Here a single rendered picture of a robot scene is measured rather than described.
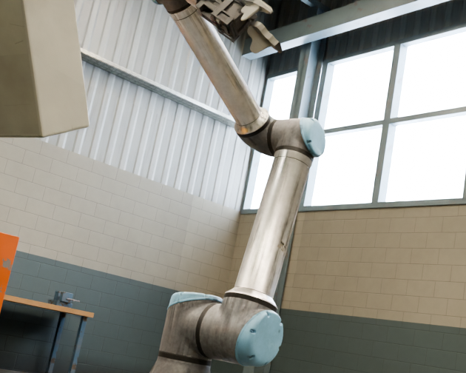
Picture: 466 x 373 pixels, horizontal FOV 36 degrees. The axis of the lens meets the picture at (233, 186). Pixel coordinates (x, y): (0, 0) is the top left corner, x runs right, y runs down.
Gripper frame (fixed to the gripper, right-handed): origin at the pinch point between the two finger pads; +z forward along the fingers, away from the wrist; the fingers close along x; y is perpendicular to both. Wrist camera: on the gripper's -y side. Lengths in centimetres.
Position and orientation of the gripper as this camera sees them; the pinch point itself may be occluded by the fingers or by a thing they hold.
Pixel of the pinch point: (279, 31)
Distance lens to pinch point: 160.8
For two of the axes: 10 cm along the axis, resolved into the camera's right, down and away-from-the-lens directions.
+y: -6.9, 7.1, -1.6
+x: -2.0, -3.9, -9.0
